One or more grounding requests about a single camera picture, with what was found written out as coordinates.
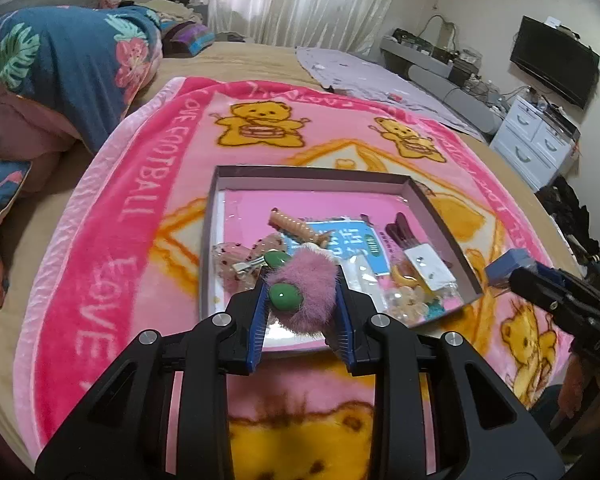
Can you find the yellow hair clip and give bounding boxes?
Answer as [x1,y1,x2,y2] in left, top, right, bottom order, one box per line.
[391,264,421,288]

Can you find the black electronic box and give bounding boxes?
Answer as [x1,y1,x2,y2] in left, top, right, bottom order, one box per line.
[450,57,473,86]

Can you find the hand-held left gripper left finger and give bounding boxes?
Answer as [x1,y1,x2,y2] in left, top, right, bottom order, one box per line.
[35,279,271,480]

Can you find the white clear packet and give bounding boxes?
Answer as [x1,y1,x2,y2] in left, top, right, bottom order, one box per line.
[340,255,383,306]

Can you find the floral dark blue quilt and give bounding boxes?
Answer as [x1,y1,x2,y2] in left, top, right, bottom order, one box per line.
[0,5,163,311]

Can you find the bed with beige sheet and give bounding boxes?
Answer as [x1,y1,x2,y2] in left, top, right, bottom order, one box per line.
[0,40,581,461]

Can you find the dark clothes heap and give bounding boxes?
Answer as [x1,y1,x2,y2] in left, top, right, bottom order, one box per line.
[535,175,600,271]

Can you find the black wall television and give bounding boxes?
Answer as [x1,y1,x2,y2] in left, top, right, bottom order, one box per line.
[510,16,600,110]

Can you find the white drawer cabinet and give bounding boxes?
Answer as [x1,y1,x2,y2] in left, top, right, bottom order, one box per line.
[490,96,581,191]

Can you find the pink bear printed blanket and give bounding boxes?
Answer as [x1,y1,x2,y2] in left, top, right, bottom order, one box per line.
[12,76,573,480]

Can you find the pink spotted bow clip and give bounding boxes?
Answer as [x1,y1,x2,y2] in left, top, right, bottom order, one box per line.
[211,235,287,293]

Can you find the clear flower hair clip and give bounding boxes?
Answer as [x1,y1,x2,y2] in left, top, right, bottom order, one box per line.
[384,285,431,322]

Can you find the white sheer curtain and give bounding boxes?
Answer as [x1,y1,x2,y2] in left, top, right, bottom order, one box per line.
[200,0,408,53]

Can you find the pink fluffy hair clip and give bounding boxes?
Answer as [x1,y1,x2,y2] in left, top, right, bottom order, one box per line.
[232,250,341,336]

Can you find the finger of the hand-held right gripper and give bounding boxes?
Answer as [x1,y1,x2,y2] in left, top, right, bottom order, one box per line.
[509,267,600,331]
[484,249,588,293]

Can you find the grey bedside shelf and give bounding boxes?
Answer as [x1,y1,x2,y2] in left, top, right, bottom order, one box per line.
[380,35,506,136]

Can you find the lilac blanket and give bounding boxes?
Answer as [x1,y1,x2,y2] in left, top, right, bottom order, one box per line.
[296,46,486,141]

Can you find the striped purple pillow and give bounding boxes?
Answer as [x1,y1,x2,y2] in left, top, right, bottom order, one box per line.
[162,21,216,58]

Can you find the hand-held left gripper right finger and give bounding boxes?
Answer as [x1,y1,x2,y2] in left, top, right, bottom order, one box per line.
[332,279,566,480]

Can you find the blue printed card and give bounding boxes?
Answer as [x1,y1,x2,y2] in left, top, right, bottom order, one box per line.
[282,217,396,281]

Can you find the shallow cardboard box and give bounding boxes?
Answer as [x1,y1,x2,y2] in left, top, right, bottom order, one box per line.
[198,164,483,358]

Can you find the maroon hair clip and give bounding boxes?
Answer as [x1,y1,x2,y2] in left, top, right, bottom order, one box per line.
[385,212,456,271]

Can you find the beige hair claw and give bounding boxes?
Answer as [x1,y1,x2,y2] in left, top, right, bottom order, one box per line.
[267,209,336,251]

